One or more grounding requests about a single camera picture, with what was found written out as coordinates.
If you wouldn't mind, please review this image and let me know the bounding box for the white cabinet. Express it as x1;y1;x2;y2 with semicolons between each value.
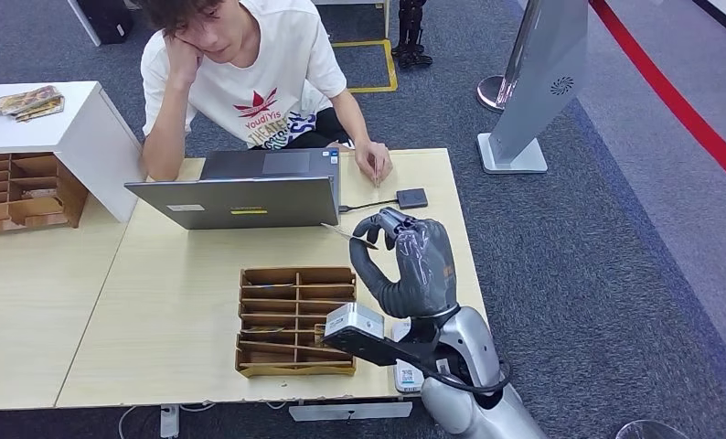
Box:
0;80;146;223

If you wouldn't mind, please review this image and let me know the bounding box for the grey under-desk bar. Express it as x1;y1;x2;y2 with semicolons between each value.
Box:
289;401;414;423

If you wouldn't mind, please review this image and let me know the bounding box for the silver kiosk stand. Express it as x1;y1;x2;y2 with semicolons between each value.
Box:
476;0;590;177

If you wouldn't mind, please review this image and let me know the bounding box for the white card reader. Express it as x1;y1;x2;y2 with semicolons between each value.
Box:
390;319;428;395

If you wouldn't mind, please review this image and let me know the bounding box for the white power strip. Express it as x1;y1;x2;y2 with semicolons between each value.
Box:
159;403;181;439

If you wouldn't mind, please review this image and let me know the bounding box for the white table frame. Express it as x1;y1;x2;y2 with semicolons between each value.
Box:
311;0;391;40

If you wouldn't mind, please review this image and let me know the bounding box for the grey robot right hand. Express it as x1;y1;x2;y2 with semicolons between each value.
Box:
348;207;460;320

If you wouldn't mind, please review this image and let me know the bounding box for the person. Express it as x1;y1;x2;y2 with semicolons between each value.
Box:
140;0;394;187

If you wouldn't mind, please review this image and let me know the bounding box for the thin room key card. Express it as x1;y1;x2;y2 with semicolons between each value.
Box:
320;222;380;252

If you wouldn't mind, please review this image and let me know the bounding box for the person's right hand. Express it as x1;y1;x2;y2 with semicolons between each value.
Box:
165;36;206;90

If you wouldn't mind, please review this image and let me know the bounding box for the black legged stand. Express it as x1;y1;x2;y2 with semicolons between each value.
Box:
390;0;433;69

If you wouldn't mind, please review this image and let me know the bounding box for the chrome stanchion base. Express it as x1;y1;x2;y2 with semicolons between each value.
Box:
475;75;517;114

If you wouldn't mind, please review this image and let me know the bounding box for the white slanted furniture leg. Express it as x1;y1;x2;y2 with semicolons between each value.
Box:
66;0;102;48

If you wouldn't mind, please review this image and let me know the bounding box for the small black USB box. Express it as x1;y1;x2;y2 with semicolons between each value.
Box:
396;187;430;211

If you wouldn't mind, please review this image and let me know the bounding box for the wooden compartment shelf insert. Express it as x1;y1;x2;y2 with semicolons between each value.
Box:
0;151;91;234

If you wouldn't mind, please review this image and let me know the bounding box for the yellow floor tape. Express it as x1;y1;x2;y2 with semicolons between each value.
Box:
332;39;399;94

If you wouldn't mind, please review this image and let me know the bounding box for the black USB cable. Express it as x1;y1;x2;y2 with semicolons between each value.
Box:
339;198;400;214

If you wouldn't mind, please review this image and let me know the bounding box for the wooden slotted card organizer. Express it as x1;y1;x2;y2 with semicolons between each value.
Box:
235;267;358;378

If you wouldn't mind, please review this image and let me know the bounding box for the grey laptop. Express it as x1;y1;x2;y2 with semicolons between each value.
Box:
124;148;342;231

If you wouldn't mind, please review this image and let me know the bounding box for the person's left hand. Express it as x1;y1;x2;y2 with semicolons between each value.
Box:
353;140;395;187

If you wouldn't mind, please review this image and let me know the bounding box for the clear glass dome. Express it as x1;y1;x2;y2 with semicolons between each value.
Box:
615;419;691;439

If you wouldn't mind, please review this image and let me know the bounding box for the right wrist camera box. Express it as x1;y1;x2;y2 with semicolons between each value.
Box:
321;302;400;365

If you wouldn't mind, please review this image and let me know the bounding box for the white power cable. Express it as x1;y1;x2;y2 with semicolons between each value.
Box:
117;403;141;439

